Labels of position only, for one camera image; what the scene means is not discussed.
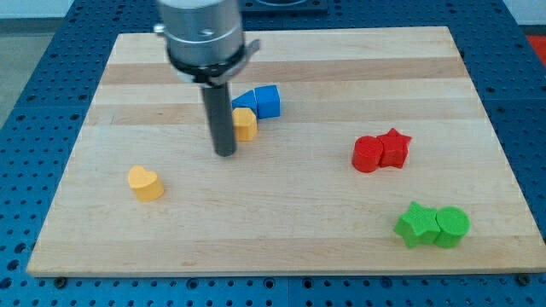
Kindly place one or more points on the blue cube block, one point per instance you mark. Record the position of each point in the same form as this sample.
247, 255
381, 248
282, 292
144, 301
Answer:
268, 101

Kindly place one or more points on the blue triangle block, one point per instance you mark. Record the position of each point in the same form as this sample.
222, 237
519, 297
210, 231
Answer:
248, 100

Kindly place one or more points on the green cylinder block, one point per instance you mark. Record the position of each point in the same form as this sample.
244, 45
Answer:
454, 224

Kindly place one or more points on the yellow hexagon block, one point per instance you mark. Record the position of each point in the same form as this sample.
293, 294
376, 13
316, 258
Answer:
245, 123

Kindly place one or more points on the green star block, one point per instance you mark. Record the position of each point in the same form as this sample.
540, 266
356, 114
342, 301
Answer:
418, 225

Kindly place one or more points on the wooden board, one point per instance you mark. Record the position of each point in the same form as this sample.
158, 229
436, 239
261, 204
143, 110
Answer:
288, 202

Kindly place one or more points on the yellow heart block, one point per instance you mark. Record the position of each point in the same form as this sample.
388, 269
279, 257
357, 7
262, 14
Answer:
146, 185

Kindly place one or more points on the red cylinder block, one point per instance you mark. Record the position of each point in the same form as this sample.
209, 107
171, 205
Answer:
367, 153

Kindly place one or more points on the red star block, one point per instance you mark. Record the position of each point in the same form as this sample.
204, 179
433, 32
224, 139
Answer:
395, 149

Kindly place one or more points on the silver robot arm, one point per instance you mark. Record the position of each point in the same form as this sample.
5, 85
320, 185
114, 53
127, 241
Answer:
206, 45

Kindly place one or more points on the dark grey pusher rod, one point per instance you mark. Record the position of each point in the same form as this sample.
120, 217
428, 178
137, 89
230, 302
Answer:
219, 115

